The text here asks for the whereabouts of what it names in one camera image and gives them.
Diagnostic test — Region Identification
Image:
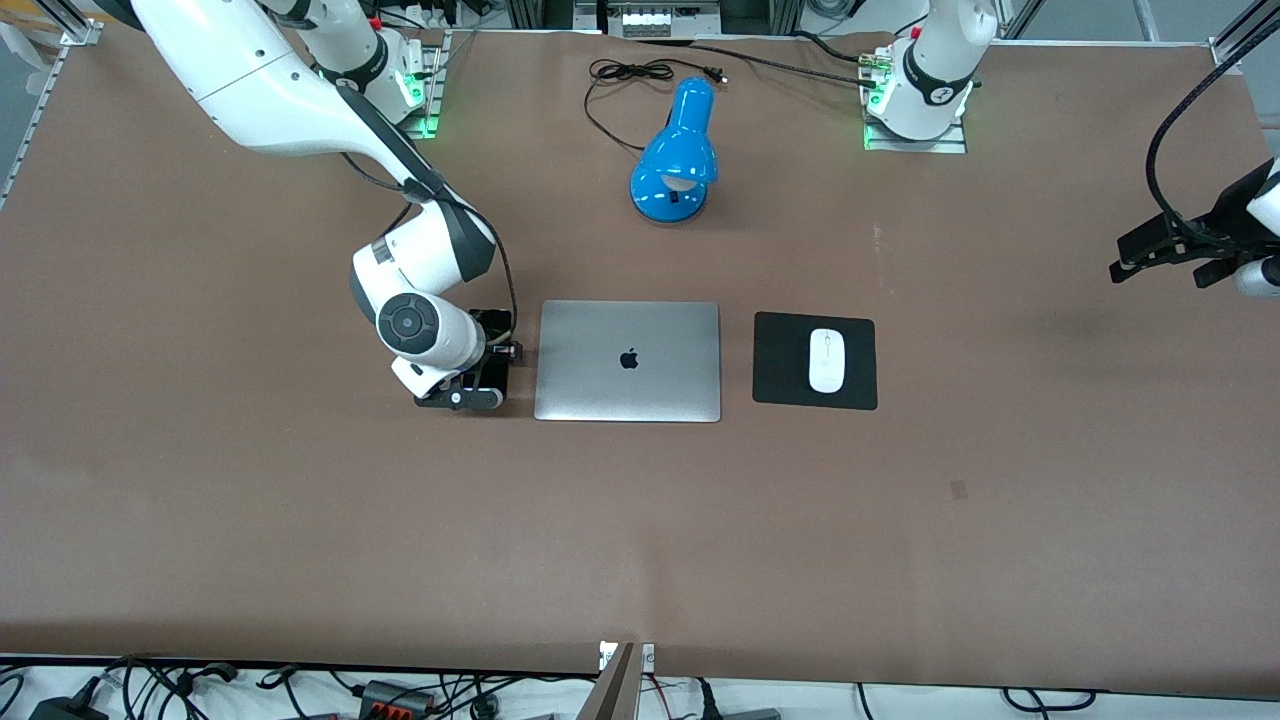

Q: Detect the small metal stand bracket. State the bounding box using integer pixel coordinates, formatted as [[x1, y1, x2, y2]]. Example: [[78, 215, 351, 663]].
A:
[[598, 641, 656, 673]]

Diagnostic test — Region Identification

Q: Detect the black mouse pad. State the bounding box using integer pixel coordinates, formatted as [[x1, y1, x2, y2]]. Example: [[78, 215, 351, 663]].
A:
[[752, 311, 879, 412]]

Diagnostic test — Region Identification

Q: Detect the black lamp power cord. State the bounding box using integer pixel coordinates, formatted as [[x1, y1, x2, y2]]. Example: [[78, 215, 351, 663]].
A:
[[584, 58, 728, 153]]

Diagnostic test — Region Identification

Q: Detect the white power strip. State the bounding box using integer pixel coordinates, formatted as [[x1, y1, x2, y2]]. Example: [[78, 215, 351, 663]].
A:
[[620, 4, 723, 39]]

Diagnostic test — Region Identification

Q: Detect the black smartphone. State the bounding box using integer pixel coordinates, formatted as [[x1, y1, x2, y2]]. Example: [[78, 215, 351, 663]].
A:
[[467, 309, 514, 394]]

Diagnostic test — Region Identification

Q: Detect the black looped floor cable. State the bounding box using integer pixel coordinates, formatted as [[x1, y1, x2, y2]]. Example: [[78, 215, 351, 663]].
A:
[[1000, 686, 1103, 714]]

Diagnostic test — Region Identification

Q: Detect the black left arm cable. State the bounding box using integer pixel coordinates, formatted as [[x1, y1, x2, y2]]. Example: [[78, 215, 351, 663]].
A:
[[1144, 14, 1280, 247]]

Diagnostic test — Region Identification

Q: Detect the aluminium right arm base plate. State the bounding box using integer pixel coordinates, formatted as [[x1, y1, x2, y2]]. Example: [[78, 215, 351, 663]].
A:
[[398, 30, 442, 140]]

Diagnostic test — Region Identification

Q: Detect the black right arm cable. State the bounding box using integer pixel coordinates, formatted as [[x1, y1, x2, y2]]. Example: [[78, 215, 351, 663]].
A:
[[342, 150, 521, 343]]

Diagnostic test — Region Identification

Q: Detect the grey camera stand pole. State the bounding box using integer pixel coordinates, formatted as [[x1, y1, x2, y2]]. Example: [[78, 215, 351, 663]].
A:
[[577, 642, 641, 720]]

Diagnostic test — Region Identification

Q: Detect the black tangled floor cable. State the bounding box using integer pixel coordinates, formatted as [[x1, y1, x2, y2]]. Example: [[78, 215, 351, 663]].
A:
[[104, 654, 243, 720]]

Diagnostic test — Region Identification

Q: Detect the grey box with orange connectors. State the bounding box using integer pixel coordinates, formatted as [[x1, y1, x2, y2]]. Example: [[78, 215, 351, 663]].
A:
[[357, 679, 439, 718]]

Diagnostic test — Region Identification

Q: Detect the silver closed laptop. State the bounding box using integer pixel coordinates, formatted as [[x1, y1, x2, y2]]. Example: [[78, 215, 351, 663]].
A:
[[533, 300, 722, 424]]

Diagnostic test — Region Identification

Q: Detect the black cable to arm base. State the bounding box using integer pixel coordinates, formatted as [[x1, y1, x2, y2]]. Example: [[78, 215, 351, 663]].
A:
[[636, 36, 883, 93]]

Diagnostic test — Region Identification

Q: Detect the blue desk lamp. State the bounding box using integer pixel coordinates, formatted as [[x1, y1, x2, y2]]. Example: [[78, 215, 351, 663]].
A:
[[629, 77, 719, 225]]

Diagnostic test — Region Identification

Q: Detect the white computer mouse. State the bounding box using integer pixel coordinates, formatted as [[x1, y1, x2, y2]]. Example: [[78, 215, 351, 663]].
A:
[[808, 328, 847, 394]]

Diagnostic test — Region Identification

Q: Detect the black power adapter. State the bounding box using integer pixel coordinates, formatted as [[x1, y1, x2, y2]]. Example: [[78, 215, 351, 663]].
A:
[[28, 678, 109, 720]]

